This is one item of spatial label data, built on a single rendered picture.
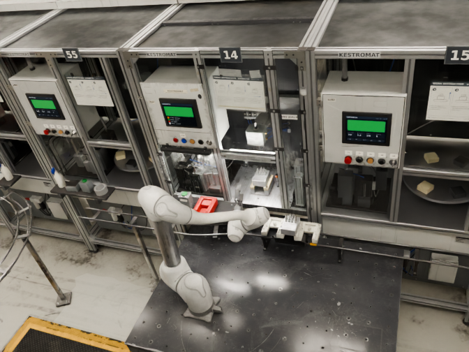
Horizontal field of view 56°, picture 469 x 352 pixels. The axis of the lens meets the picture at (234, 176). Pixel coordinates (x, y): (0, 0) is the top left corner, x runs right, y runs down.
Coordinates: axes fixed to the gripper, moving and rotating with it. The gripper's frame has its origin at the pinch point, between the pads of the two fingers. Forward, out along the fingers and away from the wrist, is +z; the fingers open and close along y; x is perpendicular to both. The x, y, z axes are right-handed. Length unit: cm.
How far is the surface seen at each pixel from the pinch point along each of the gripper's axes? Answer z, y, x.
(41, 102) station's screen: 36, 65, 131
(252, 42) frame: 17, 96, -23
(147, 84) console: 17, 78, 44
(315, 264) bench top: -34, -37, -46
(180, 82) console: 15, 78, 23
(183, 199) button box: -0.3, -2.3, 40.2
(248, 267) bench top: -35.2, -35.4, -2.1
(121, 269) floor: 20, -101, 129
